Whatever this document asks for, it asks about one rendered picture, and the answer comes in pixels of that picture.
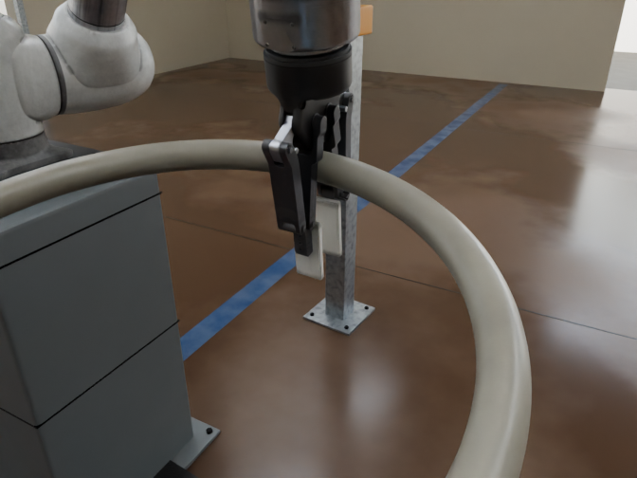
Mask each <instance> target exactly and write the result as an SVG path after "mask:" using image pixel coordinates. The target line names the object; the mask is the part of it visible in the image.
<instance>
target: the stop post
mask: <svg viewBox="0 0 637 478"><path fill-rule="evenodd" d="M372 30H373V6H372V5H360V32H359V34H358V36H357V37H356V38H355V39H354V40H353V41H352V42H350V44H351V46H352V61H353V81H352V84H351V86H350V87H349V88H348V89H347V90H346V91H345V92H349V93H353V94H354V97H355V98H354V105H353V111H352V120H351V158H352V159H355V160H359V132H360V104H361V77H362V49H363V35H367V34H371V33H372ZM339 201H340V207H341V242H342V255H341V256H340V257H336V256H333V255H329V254H326V284H325V298H324V299H323V300H322V301H321V302H320V303H318V304H317V305H316V306H315V307H313V308H312V309H311V310H310V311H309V312H308V313H306V314H305V315H304V316H303V318H304V319H306V320H308V321H310V322H314V323H317V324H319V325H322V326H325V327H327V328H330V329H332V330H335V331H337V332H339V333H342V334H344V335H347V336H350V335H351V334H352V333H353V332H354V331H355V330H356V329H357V327H358V326H359V325H360V324H362V323H363V322H364V321H365V320H366V319H367V318H368V317H369V316H370V315H371V314H372V313H373V312H374V311H375V307H372V306H369V305H366V304H364V303H359V302H357V301H354V295H355V241H356V215H357V195H355V194H352V193H350V196H349V199H348V200H347V201H343V200H339Z"/></svg>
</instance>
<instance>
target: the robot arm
mask: <svg viewBox="0 0 637 478"><path fill-rule="evenodd" d="M126 6H127V0H67V1H66V2H64V3H63V4H61V5H60V6H59V7H57V8H56V10H55V12H54V15H53V18H52V20H51V22H50V24H49V26H48V28H47V30H46V34H40V35H31V34H25V33H24V32H23V30H22V27H21V25H20V24H19V23H18V22H16V21H15V20H14V19H12V18H11V17H9V16H8V15H6V14H3V13H1V12H0V181H3V180H5V179H8V178H10V177H12V176H14V175H18V174H22V173H25V172H28V171H31V170H34V169H37V168H40V167H43V166H45V165H48V164H51V163H54V162H57V161H61V160H66V159H70V158H72V157H74V153H73V150H72V149H69V148H64V147H59V146H54V145H51V144H49V143H48V141H47V138H46V133H45V129H44V125H43V121H44V120H49V119H51V118H53V117H55V116H58V115H65V114H79V113H86V112H92V111H98V110H102V109H107V108H111V107H115V106H119V105H122V104H124V103H127V102H129V101H132V100H134V99H136V98H137V97H139V96H140V95H142V94H143V93H144V92H145V91H146V90H147V89H148V88H149V87H150V85H151V83H152V80H153V78H154V75H155V61H154V57H153V54H152V51H151V50H150V47H149V45H148V44H147V42H146V41H145V40H144V39H143V37H142V36H141V35H140V34H138V33H137V29H136V26H135V25H134V23H133V22H132V20H131V18H130V17H129V16H128V15H127V14H126ZM249 8H250V17H251V25H252V33H253V38H254V40H255V42H256V43H257V44H259V45H260V46H262V47H265V49H264V69H265V78H266V85H267V88H268V90H269V91H270V92H271V93H272V94H273V95H274V96H275V97H276V98H277V99H278V100H279V102H280V104H281V105H280V114H279V126H280V128H281V129H280V130H279V132H278V134H277V135H276V136H275V138H274V139H270V138H265V139H264V140H263V143H262V150H263V153H264V156H265V158H266V160H267V162H268V167H269V173H270V179H271V186H272V192H273V198H274V205H275V211H276V217H277V223H278V228H279V229H280V230H287V231H290V232H293V234H294V245H295V254H296V265H297V272H298V273H299V274H302V275H305V276H308V277H312V278H315V279H318V280H322V278H323V277H324V272H323V254H322V253H326V254H329V255H333V256H336V257H340V256H341V255H342V242H341V207H340V201H339V200H343V201H347V200H348V199H349V196H350V193H348V192H345V191H343V190H341V189H339V188H336V187H333V186H330V185H327V184H323V183H320V182H317V180H318V162H319V161H321V160H322V158H323V151H326V152H330V153H334V154H337V155H341V156H346V157H349V158H351V120H352V111H353V105H354V98H355V97H354V94H353V93H349V92H345V91H346V90H347V89H348V88H349V87H350V86H351V84H352V81H353V61H352V46H351V44H350V42H352V41H353V40H354V39H355V38H356V37H357V36H358V34H359V32H360V0H249ZM310 151H311V152H310ZM317 189H318V194H319V195H322V197H321V196H317Z"/></svg>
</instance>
